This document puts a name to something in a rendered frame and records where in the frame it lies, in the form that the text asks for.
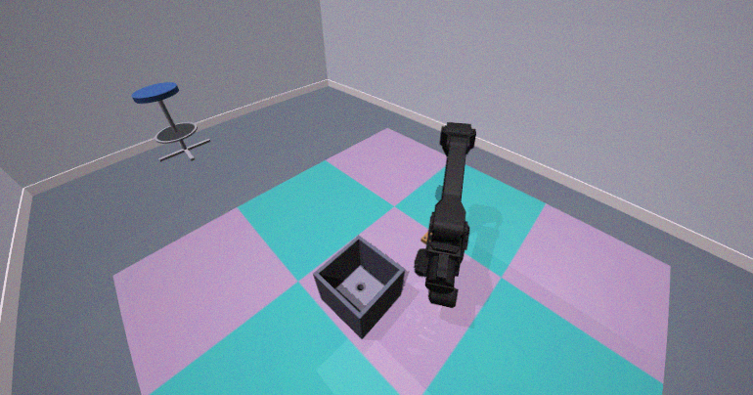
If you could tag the white square plate with hole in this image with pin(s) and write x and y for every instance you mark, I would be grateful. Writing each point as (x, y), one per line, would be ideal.
(359, 288)

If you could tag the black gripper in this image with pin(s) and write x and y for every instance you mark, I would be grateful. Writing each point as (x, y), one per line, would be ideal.
(448, 299)

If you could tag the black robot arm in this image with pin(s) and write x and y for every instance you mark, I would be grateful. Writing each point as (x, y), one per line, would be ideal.
(447, 223)

